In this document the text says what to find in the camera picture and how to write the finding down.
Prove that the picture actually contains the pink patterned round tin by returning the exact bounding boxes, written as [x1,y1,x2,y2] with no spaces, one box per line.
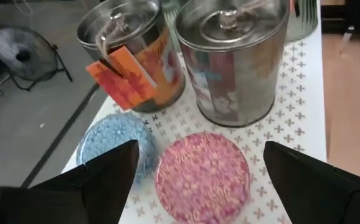
[154,131,252,224]

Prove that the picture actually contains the silver candle tin with lid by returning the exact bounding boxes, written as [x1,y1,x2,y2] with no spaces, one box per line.
[174,0,291,129]

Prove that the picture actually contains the ribbed glass candlestick holder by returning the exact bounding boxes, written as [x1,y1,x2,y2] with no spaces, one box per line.
[285,0,320,44]

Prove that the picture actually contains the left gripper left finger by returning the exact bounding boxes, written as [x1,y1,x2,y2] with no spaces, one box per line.
[0,139,141,224]

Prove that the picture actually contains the orange-labelled scented candle tin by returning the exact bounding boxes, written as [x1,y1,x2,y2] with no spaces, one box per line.
[76,0,187,114]

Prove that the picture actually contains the blue patterned round tin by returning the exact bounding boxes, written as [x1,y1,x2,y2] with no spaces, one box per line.
[75,111,159,185]

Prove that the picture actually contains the black floor fan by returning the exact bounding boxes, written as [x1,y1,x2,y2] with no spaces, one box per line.
[0,24,74,92]

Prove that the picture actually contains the white perforated shelf riser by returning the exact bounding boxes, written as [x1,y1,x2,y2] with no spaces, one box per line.
[60,0,328,224]

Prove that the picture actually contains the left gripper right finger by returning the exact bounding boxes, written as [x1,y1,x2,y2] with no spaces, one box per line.
[262,140,360,224]

